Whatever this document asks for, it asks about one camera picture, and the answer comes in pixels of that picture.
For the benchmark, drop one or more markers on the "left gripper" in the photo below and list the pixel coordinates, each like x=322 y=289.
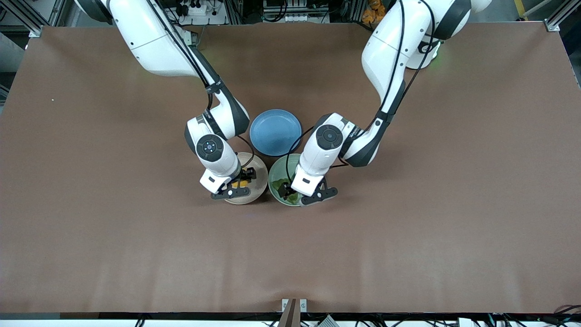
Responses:
x=287 y=189

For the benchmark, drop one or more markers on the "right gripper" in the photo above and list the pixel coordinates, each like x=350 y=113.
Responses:
x=245 y=175

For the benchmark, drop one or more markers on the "yellow lemon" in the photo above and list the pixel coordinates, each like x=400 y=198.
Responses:
x=242 y=184

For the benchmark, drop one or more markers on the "green lettuce leaf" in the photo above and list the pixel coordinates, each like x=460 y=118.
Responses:
x=294 y=200

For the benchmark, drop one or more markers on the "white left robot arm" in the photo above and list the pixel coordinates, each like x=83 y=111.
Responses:
x=390 y=45

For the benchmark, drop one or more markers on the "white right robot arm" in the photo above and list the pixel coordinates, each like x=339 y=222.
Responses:
x=154 y=45

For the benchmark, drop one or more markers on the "beige round plate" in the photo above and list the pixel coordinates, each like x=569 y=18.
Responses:
x=258 y=181

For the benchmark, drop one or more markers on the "green round plate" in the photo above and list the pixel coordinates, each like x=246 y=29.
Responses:
x=278 y=168

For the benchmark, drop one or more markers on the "blue round plate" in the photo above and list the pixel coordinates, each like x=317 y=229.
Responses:
x=275 y=132

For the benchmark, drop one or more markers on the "white power strip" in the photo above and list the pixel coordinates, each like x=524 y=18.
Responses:
x=199 y=11

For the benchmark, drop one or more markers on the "orange packets pile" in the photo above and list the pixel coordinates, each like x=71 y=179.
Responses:
x=373 y=11

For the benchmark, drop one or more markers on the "brown camera mount post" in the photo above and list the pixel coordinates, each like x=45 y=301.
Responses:
x=290 y=315

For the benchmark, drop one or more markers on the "aluminium frame profile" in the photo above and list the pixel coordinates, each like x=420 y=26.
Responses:
x=556 y=22
x=34 y=29

